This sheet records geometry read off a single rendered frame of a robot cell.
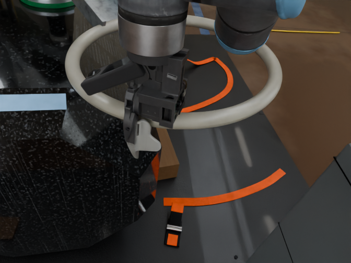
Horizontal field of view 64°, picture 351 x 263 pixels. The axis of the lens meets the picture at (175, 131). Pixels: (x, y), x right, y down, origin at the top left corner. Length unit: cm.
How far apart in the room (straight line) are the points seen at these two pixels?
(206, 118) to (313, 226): 53
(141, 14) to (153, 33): 3
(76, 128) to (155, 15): 46
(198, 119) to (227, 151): 128
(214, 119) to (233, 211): 107
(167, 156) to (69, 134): 83
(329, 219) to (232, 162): 95
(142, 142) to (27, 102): 35
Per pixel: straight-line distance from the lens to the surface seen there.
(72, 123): 74
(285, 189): 172
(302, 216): 95
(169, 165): 145
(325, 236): 88
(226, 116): 50
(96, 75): 45
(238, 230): 149
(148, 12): 35
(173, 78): 41
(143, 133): 47
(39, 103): 74
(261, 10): 35
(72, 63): 63
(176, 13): 36
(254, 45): 47
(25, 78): 78
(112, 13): 89
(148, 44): 37
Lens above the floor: 129
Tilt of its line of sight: 46 degrees down
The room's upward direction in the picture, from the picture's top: 10 degrees clockwise
